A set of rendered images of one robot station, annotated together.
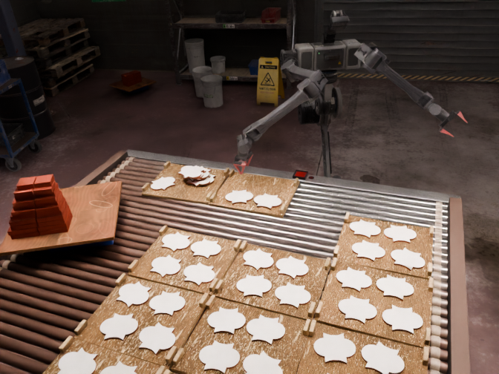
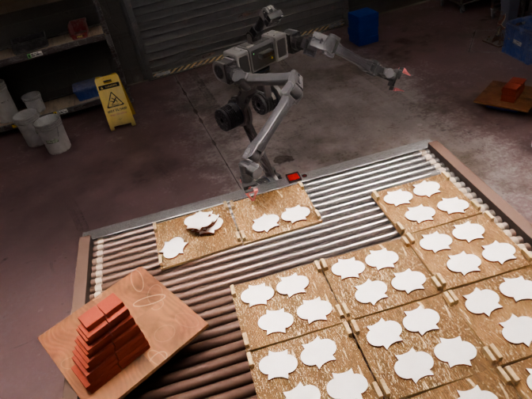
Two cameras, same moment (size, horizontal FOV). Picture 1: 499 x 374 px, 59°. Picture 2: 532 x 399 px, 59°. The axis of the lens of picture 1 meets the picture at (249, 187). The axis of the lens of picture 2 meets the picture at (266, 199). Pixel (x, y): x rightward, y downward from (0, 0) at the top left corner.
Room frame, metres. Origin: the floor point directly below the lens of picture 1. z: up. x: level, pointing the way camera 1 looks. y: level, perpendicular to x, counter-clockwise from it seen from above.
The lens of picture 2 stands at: (0.41, 0.95, 2.50)
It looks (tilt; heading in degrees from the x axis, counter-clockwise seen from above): 38 degrees down; 330
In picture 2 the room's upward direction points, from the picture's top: 11 degrees counter-clockwise
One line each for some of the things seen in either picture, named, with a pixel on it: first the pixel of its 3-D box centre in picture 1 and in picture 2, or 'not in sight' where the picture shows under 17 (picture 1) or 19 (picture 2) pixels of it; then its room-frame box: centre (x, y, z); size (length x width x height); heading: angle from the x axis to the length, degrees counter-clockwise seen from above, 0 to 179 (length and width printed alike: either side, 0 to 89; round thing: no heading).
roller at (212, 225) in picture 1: (236, 231); (294, 256); (1.77, 0.08, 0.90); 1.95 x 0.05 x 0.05; 68
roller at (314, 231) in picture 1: (243, 220); (288, 242); (1.86, 0.04, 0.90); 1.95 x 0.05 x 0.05; 68
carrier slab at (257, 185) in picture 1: (255, 193); (274, 212); (2.07, -0.03, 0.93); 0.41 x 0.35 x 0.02; 69
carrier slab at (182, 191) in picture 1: (187, 182); (195, 234); (2.22, 0.36, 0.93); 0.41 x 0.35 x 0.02; 70
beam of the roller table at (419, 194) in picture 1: (272, 176); (265, 191); (2.30, -0.14, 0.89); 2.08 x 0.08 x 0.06; 68
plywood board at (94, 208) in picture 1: (66, 214); (121, 332); (1.81, 0.91, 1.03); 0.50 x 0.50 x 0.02; 8
